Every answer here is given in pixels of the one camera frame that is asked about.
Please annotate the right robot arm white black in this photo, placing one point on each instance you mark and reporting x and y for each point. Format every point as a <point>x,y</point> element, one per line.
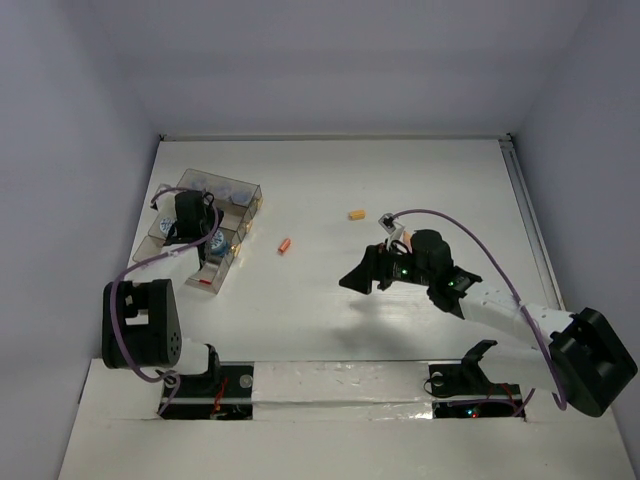
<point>577,356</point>

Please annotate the yellow marker cap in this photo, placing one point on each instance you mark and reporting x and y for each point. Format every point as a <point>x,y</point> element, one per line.
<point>357,215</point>

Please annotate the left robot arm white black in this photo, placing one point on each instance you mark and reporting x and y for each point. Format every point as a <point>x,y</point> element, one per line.
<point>140,327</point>

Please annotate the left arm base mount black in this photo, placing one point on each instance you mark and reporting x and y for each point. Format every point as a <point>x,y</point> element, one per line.
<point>223,393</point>

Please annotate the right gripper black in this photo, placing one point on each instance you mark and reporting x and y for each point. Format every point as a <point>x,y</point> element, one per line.
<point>373,266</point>

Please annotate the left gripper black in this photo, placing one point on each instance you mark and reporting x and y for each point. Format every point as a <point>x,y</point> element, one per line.
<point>212,216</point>

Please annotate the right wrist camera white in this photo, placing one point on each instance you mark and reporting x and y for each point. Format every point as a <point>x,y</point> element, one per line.
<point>394,229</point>

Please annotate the clear bead cup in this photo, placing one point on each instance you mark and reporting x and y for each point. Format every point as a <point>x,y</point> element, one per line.
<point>200,183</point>
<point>222,191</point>
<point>242,196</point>

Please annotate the red white pen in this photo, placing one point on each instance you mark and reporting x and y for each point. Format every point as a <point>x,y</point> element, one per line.
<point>205,277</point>

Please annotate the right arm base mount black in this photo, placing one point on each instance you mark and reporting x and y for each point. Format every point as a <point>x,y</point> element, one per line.
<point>461,390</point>

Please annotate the aluminium rail right side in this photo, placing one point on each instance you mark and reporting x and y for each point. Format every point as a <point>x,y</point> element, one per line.
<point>539,249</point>

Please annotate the orange marker cap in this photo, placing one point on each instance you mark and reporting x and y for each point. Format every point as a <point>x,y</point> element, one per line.
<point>284,246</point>

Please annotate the orange highlighter marker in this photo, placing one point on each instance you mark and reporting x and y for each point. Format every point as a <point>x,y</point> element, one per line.
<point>406,240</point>

